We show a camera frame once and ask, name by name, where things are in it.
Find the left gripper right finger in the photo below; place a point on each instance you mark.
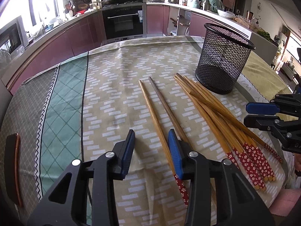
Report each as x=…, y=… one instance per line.
x=237, y=201

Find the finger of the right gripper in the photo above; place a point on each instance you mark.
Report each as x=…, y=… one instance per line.
x=262, y=108
x=262, y=122

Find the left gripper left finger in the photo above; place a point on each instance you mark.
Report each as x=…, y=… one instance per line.
x=65, y=203

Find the wooden chopstick red end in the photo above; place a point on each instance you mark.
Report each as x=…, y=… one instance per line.
x=182, y=189

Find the dark wooden chopstick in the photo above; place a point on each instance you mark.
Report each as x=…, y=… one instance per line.
x=170, y=113

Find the pink sleeve forearm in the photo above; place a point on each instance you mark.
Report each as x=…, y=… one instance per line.
x=284, y=202

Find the pink kitchen cabinets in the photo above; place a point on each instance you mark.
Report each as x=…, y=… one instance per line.
x=87, y=31

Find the right hand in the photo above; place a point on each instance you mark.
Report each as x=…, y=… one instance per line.
x=297, y=163

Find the black mesh utensil holder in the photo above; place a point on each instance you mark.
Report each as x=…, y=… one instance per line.
x=223, y=57

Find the brown wooden chair back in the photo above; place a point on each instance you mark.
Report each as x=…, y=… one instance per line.
x=11, y=168

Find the white bowl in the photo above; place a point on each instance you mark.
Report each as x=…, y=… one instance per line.
x=226, y=14

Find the teal food cover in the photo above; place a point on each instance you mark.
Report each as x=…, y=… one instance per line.
x=216, y=5

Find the built-in black oven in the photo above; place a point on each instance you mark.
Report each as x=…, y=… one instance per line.
x=124, y=20

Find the silver microwave oven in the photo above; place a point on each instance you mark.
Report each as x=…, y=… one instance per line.
x=13, y=35

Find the black wok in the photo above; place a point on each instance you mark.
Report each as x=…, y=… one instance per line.
x=108, y=2

